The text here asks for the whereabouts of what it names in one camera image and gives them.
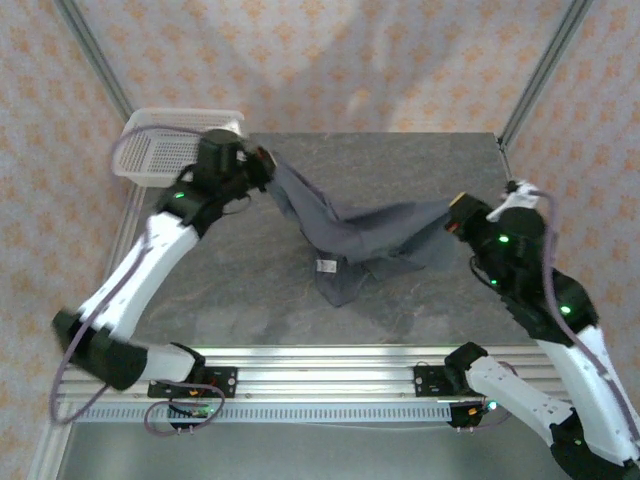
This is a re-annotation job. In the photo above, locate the wide aluminium base rail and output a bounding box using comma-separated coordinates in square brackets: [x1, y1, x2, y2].
[53, 344, 574, 402]

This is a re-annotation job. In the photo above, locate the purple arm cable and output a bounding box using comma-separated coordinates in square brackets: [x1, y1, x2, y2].
[469, 188, 640, 441]
[49, 124, 227, 437]

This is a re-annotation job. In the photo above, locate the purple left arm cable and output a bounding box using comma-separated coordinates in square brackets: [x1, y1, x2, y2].
[49, 124, 227, 437]

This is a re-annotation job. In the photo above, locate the grey t-shirt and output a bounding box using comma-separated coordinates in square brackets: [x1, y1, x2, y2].
[267, 152, 459, 309]

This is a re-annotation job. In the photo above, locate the grey sheet metal panel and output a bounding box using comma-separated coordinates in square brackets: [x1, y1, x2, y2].
[54, 422, 566, 480]

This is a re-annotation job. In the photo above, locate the aluminium frame post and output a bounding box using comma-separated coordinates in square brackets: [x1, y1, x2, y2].
[53, 0, 135, 124]
[497, 0, 596, 151]

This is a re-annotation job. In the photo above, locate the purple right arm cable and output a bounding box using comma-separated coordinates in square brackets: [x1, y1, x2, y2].
[469, 188, 640, 441]

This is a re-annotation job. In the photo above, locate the black cable clamp bracket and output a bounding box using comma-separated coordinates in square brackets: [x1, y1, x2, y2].
[167, 403, 199, 432]
[446, 402, 489, 432]

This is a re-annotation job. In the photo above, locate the grey slotted cable duct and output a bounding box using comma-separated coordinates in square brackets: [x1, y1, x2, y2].
[74, 403, 454, 424]

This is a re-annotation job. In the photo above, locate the white perforated plastic basket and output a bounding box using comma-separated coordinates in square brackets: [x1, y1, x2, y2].
[110, 107, 246, 190]

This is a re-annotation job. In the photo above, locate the thin black cable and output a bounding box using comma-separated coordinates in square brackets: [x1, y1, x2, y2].
[470, 252, 491, 289]

